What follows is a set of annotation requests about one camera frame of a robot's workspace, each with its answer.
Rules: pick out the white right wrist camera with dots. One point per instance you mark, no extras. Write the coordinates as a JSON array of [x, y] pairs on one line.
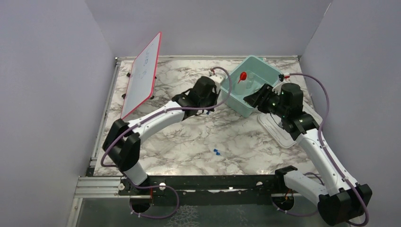
[[283, 77]]

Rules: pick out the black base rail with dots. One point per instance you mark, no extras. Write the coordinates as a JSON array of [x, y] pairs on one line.
[[205, 190]]

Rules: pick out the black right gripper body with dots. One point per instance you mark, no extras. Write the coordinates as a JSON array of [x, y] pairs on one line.
[[270, 102]]

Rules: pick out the red pipette in bin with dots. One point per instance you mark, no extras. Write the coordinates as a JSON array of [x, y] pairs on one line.
[[242, 77]]

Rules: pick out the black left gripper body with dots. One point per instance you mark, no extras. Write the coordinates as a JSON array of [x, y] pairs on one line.
[[212, 100]]

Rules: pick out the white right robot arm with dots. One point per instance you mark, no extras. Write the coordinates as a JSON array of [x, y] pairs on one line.
[[341, 198]]

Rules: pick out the pink framed whiteboard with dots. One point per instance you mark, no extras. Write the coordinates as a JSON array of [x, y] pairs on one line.
[[142, 77]]

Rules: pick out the teal plastic bin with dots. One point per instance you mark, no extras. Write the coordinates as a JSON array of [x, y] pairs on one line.
[[247, 78]]

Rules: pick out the white bin lid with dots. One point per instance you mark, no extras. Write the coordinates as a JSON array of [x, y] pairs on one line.
[[269, 123]]

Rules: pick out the aluminium frame rail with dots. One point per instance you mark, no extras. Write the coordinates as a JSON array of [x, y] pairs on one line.
[[97, 187]]

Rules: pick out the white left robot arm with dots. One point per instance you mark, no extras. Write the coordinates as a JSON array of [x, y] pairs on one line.
[[124, 139]]

